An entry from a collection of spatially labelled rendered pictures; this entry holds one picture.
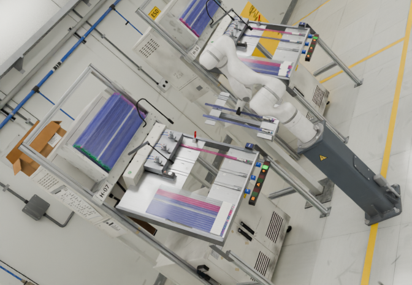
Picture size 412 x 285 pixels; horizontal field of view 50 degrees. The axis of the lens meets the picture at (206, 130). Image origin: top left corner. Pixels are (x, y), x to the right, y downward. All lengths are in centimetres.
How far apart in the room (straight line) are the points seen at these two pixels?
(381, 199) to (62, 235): 272
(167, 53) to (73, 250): 194
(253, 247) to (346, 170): 89
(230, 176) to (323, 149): 63
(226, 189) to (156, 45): 152
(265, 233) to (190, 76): 146
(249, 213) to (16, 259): 202
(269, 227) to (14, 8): 328
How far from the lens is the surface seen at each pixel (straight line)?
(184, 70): 380
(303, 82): 416
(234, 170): 289
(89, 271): 431
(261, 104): 245
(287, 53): 374
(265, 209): 331
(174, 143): 300
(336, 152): 264
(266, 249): 325
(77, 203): 306
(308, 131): 258
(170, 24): 370
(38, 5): 507
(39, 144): 310
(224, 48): 253
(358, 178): 276
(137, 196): 286
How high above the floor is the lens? 191
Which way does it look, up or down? 17 degrees down
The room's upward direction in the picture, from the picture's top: 49 degrees counter-clockwise
